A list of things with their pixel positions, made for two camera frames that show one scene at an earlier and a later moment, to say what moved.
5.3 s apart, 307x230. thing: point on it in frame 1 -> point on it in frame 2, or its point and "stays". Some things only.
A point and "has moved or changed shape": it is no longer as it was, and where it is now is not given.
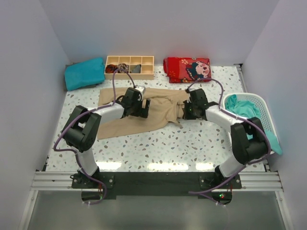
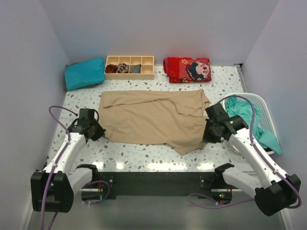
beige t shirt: [166, 108] has moved or changed shape
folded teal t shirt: [80, 74] stays
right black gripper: [186, 116] -> [206, 137]
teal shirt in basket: [247, 111] stays
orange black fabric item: [110, 68] stays
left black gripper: [142, 112] -> [100, 132]
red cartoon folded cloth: [186, 70] stays
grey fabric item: [136, 69] stays
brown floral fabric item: [123, 66] stays
